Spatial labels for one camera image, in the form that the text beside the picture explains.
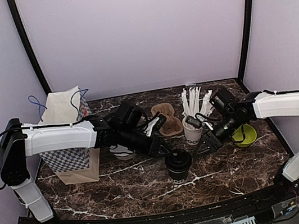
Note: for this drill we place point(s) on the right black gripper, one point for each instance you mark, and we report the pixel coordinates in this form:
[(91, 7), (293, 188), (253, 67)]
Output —
[(213, 142)]

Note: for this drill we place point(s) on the brown cardboard cup carrier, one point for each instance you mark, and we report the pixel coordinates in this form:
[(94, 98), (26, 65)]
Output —
[(172, 126)]

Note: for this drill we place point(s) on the white scalloped bowl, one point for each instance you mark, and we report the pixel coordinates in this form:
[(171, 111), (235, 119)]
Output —
[(121, 152)]

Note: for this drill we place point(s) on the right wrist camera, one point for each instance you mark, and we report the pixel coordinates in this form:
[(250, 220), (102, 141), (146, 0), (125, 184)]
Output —
[(200, 121)]

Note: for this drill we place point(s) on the black right frame post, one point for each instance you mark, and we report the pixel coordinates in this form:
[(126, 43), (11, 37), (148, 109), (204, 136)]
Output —
[(245, 39)]

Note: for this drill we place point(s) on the black left frame post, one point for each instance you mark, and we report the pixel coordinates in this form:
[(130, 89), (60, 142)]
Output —
[(14, 11)]

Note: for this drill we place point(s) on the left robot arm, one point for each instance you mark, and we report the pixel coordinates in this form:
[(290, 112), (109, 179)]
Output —
[(120, 128)]

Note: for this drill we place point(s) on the checkered paper takeout bag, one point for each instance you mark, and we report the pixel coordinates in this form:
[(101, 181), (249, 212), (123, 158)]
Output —
[(71, 165)]

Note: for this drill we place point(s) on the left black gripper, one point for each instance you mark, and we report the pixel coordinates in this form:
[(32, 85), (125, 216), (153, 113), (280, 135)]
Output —
[(156, 145)]

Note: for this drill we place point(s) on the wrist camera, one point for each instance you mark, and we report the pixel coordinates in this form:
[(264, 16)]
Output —
[(155, 124), (200, 121)]

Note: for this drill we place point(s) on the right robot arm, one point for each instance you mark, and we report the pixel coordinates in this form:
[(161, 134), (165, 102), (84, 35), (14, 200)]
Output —
[(237, 112)]

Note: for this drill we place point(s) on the black frame post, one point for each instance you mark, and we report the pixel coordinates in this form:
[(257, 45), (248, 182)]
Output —
[(14, 11), (245, 39)]

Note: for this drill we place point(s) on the lime green bowl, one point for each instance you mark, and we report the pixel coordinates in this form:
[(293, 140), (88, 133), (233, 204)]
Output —
[(244, 136)]

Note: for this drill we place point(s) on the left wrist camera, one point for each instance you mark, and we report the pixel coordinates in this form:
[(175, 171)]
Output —
[(155, 124)]

